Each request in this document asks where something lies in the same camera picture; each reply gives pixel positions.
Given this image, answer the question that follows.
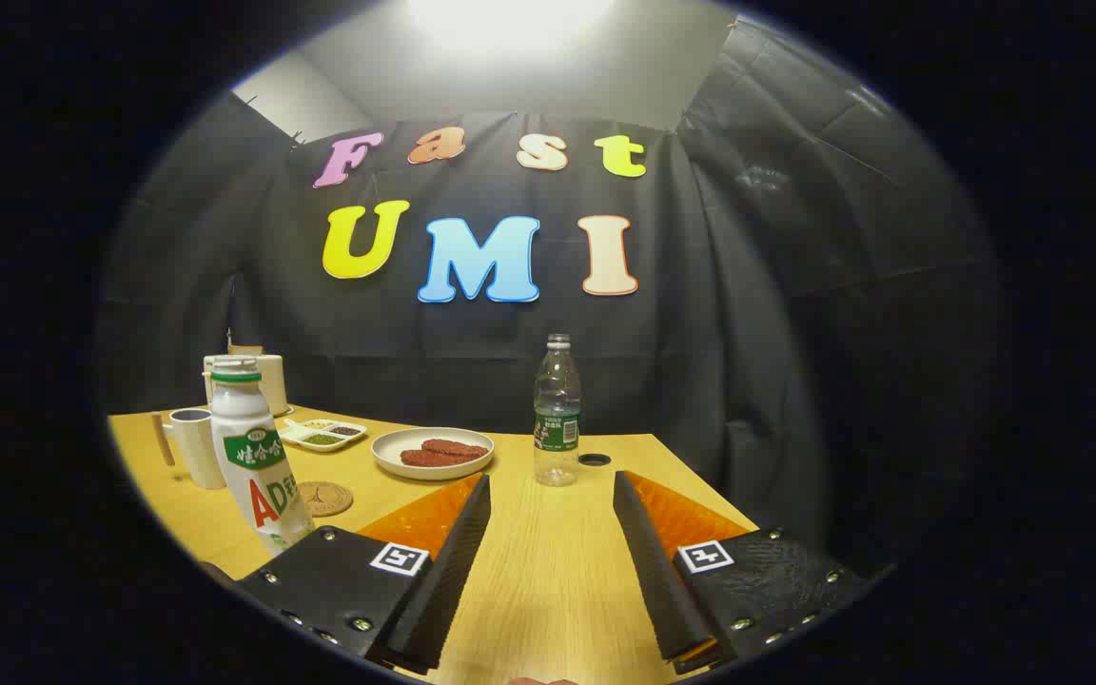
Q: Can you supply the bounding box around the white cup with wooden handle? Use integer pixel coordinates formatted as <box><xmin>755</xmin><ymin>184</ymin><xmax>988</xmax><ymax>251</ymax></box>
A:
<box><xmin>150</xmin><ymin>407</ymin><xmax>227</xmax><ymax>490</ymax></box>

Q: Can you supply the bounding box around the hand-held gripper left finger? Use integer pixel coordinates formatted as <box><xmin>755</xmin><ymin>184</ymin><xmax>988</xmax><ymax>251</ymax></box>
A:
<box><xmin>236</xmin><ymin>473</ymin><xmax>492</xmax><ymax>676</ymax></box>

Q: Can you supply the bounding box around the white oval plate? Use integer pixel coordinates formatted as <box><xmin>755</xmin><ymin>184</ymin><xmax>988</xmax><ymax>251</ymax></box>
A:
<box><xmin>371</xmin><ymin>427</ymin><xmax>496</xmax><ymax>480</ymax></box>

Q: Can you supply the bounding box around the round wooden coaster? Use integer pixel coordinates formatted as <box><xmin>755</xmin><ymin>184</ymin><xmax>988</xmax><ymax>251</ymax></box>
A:
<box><xmin>297</xmin><ymin>480</ymin><xmax>355</xmax><ymax>519</ymax></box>

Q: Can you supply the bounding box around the wooden table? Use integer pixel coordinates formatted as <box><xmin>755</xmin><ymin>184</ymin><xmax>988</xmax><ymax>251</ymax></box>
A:
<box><xmin>107</xmin><ymin>404</ymin><xmax>760</xmax><ymax>685</ymax></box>

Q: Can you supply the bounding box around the white juice bottle green label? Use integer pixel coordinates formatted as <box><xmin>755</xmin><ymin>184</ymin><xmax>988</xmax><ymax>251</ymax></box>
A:
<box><xmin>204</xmin><ymin>358</ymin><xmax>317</xmax><ymax>558</ymax></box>

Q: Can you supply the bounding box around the white divided dish with beans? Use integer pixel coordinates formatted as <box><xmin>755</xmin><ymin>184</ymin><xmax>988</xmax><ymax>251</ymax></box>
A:
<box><xmin>279</xmin><ymin>417</ymin><xmax>368</xmax><ymax>452</ymax></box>

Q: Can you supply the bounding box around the clear plastic water bottle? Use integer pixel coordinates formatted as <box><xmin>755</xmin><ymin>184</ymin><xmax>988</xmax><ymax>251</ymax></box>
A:
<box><xmin>534</xmin><ymin>334</ymin><xmax>582</xmax><ymax>488</ymax></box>

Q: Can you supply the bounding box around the cream toaster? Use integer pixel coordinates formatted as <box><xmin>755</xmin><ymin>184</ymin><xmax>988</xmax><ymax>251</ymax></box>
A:
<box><xmin>203</xmin><ymin>352</ymin><xmax>287</xmax><ymax>418</ymax></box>

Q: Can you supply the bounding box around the red-brown meat slice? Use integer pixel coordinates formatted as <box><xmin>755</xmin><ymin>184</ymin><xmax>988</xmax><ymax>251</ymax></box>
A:
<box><xmin>421</xmin><ymin>438</ymin><xmax>490</xmax><ymax>460</ymax></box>
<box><xmin>401</xmin><ymin>447</ymin><xmax>475</xmax><ymax>468</ymax></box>

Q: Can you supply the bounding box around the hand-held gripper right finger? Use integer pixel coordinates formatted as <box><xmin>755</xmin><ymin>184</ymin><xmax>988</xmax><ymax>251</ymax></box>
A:
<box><xmin>613</xmin><ymin>470</ymin><xmax>877</xmax><ymax>675</ymax></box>

